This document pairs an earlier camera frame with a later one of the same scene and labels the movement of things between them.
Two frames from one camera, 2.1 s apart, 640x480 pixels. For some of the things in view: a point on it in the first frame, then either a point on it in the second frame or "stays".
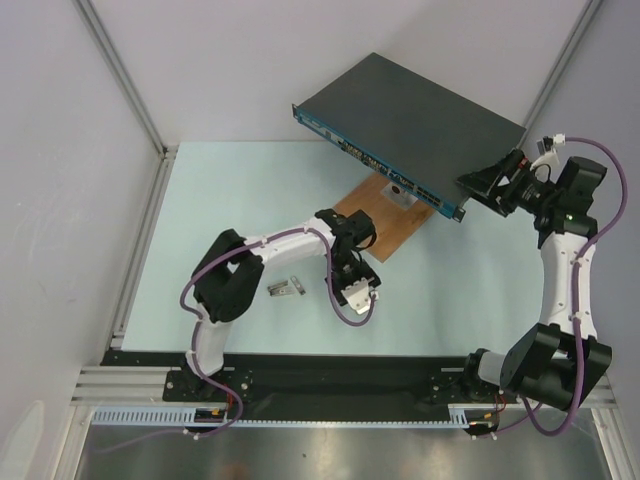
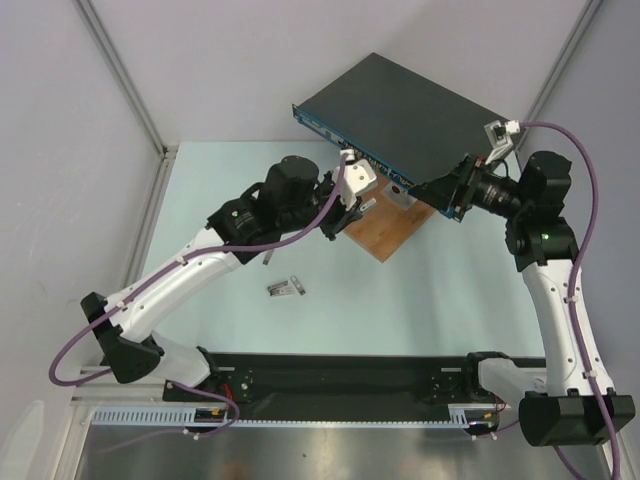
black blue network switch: [404, 130] stays
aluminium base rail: [144, 386] stays
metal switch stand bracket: [398, 195] stays
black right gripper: [505, 179] -> [463, 181]
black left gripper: [364, 272] -> [344, 217]
